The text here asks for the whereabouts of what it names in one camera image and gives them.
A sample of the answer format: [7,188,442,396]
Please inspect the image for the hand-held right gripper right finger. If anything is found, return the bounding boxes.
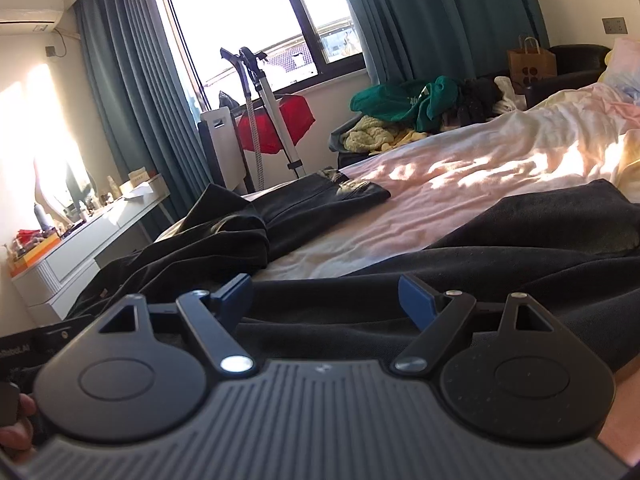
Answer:
[392,274,550,376]

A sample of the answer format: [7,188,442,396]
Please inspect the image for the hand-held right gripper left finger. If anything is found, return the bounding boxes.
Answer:
[97,274,255,376]

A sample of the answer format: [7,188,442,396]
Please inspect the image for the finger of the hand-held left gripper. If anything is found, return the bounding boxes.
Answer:
[37,316,93,358]

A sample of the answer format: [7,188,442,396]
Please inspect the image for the black pants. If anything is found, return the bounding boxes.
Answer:
[65,169,640,381]

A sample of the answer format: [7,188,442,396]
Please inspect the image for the yellow clothes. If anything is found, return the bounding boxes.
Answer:
[342,115,431,155]

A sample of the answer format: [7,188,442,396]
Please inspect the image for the green clothes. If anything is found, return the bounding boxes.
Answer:
[350,76,461,131]

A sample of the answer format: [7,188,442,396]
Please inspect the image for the black clothes pile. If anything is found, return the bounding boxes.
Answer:
[440,77,501,126]

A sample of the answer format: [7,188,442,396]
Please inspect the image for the person's left hand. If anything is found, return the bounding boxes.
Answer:
[0,395,37,467]

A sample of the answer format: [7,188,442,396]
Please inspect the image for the orange tray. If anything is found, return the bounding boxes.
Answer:
[10,237,61,278]

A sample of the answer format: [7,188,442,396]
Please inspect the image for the white dressing table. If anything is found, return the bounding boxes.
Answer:
[10,172,168,318]

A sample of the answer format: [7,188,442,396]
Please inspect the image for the pink bed blanket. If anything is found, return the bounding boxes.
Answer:
[150,80,640,461]

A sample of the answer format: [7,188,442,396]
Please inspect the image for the group of cosmetic bottles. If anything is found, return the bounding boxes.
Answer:
[65,175,123,233]

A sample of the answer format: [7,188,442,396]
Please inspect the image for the white paper sheet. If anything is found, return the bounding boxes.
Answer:
[120,182,156,201]

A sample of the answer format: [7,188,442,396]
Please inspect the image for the folded ironing board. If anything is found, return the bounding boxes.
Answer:
[197,107,248,193]

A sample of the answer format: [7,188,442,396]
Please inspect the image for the red cloth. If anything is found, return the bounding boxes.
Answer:
[236,94,317,155]

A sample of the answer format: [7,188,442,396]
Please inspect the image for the garment steamer stand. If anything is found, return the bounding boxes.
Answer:
[220,46,308,181]

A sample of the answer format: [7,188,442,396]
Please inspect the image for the white cloth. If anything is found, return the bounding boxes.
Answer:
[494,76,526,111]

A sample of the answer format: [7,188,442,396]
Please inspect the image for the teal curtain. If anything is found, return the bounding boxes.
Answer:
[330,0,551,86]
[72,0,221,226]

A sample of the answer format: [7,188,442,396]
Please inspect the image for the brown paper bag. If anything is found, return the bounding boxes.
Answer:
[507,35,557,92]

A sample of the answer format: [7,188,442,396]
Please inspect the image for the dark framed window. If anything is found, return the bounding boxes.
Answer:
[152,0,366,111]

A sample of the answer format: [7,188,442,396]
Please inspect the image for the black armchair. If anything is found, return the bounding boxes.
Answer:
[525,44,613,108]

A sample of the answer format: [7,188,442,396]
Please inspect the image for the pastel pillow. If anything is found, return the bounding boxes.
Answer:
[597,35,640,98]

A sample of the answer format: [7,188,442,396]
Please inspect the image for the white air conditioner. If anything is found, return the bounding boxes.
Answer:
[0,0,66,36]

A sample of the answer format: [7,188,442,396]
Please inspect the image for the air conditioner cable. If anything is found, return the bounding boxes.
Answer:
[52,27,81,56]

